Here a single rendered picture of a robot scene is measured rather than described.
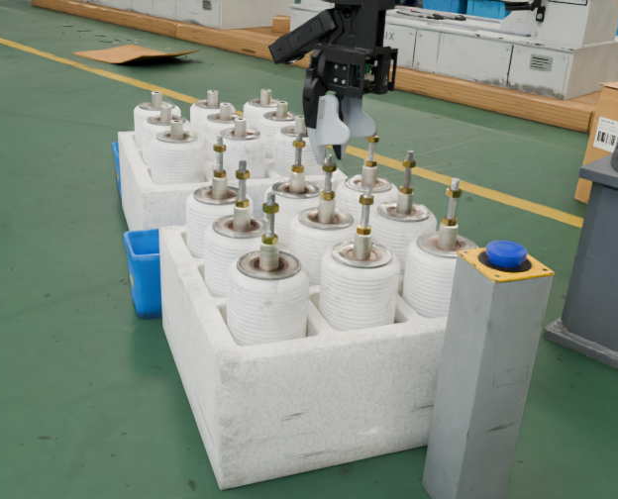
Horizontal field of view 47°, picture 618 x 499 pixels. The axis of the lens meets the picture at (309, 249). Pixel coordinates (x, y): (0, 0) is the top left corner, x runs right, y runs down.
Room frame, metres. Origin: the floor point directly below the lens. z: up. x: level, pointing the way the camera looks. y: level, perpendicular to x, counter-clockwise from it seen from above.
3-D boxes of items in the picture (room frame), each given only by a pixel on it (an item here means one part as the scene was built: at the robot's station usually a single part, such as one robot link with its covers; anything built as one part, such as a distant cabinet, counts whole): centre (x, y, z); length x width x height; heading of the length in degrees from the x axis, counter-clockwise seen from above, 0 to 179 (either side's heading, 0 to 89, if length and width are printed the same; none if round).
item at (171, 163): (1.25, 0.25, 0.16); 0.10 x 0.10 x 0.18
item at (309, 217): (0.89, -0.02, 0.25); 0.08 x 0.08 x 0.01
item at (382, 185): (1.05, -0.09, 0.25); 0.08 x 0.08 x 0.01
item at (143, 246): (1.12, 0.16, 0.06); 0.30 x 0.11 x 0.12; 112
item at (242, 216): (0.85, 0.09, 0.26); 0.02 x 0.02 x 0.03
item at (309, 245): (0.89, -0.02, 0.16); 0.10 x 0.10 x 0.18
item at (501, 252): (0.65, -0.20, 0.32); 0.04 x 0.04 x 0.02
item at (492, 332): (0.65, -0.20, 0.16); 0.07 x 0.07 x 0.31; 22
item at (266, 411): (0.89, -0.02, 0.09); 0.39 x 0.39 x 0.18; 22
